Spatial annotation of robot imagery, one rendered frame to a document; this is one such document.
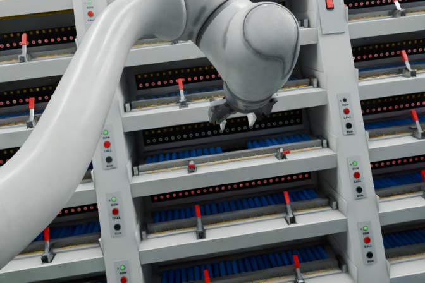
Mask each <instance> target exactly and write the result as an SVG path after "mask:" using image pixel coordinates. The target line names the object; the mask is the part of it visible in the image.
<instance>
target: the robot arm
mask: <svg viewBox="0 0 425 283"><path fill-rule="evenodd" d="M149 34H154V35H155V36H156V37H158V38H159V39H161V40H165V41H171V40H181V41H184V42H188V41H189V40H191V41H192V42H193V43H194V44H195V45H196V46H197V47H198V48H199V49H200V50H201V51H202V52H203V53H204V54H205V55H206V57H207V58H208V59H209V60H210V62H211V63H212V65H213V66H214V67H215V68H216V70H217V71H218V73H219V75H220V76H221V78H222V79H223V80H224V83H223V89H224V93H225V96H224V97H223V99H222V100H219V99H215V98H210V99H209V102H210V107H209V110H208V116H209V122H210V123H214V122H215V121H216V124H220V127H221V131H223V130H224V128H225V124H226V120H225V119H226V118H228V117H229V116H230V115H232V114H236V113H237V112H239V113H242V114H248V115H247V117H248V120H249V126H252V125H253V124H254V122H255V120H256V119H257V120H262V114H265V115H270V113H271V111H272V108H273V106H274V104H275V103H277V101H278V99H277V95H276V93H277V91H278V90H279V89H280V88H281V87H282V86H283V85H284V84H285V83H286V81H287V80H288V79H289V77H290V75H291V73H292V71H293V69H294V67H295V64H296V62H297V58H298V55H299V50H300V28H299V24H298V22H297V20H296V18H295V17H294V15H293V14H292V13H291V12H290V11H289V10H288V9H287V8H285V7H284V6H282V5H280V4H277V3H272V2H260V3H252V2H251V1H249V0H115V1H113V2H112V3H111V4H110V5H109V6H107V7H106V8H105V9H104V10H103V11H102V12H101V13H100V14H99V15H98V17H97V18H96V19H95V20H94V22H93V23H92V24H91V26H90V28H89V29H88V31H87V33H86V34H85V37H84V38H83V40H82V42H81V43H80V45H79V47H78V49H77V51H76V53H75V55H74V57H73V59H72V60H71V62H70V64H69V66H68V68H67V69H66V71H65V73H64V75H63V77H62V79H61V81H60V83H59V85H58V86H57V88H56V90H55V92H54V94H53V95H52V97H51V99H50V101H49V103H48V105H47V107H46V109H45V111H44V112H43V114H42V116H41V118H40V119H39V122H38V123H37V125H36V127H35V128H34V130H33V132H32V133H31V134H30V136H29V137H28V139H27V140H26V142H25V143H24V144H23V145H22V147H21V148H20V149H19V151H17V153H15V154H14V156H13V157H12V158H10V159H9V161H7V163H5V164H4V165H3V166H2V167H0V270H1V269H2V268H4V267H5V266H6V265H7V264H8V263H9V262H10V261H12V259H14V257H16V256H17V255H18V254H19V253H20V252H21V251H23V250H24V249H25V248H26V247H27V246H28V245H29V244H30V243H31V242H32V241H33V240H34V239H35V238H36V237H37V236H38V235H39V234H40V233H41V232H42V231H43V230H44V229H45V228H46V227H47V226H48V225H49V224H50V223H51V222H52V220H53V219H54V218H55V217H56V216H57V214H59V213H60V211H61V210H62V209H63V207H64V206H65V205H66V204H67V202H68V200H69V199H70V198H71V196H72V195H73V194H74V192H75V190H76V189H77V188H78V185H79V184H80V182H81V180H82V179H83V177H84V175H85V173H86V171H87V169H88V167H89V164H90V162H91V160H92V158H93V156H94V153H95V150H96V148H97V144H98V142H99V139H100V137H101V133H102V130H103V127H104V124H105V122H106V119H107V116H108V113H109V110H110V107H111V104H112V101H113V98H114V95H115V92H116V89H117V86H118V83H119V80H120V77H121V74H122V71H123V68H124V65H125V63H126V59H127V57H128V54H129V52H130V49H131V48H132V45H133V44H134V43H135V42H136V41H137V40H138V39H139V38H141V37H143V36H144V35H149Z"/></svg>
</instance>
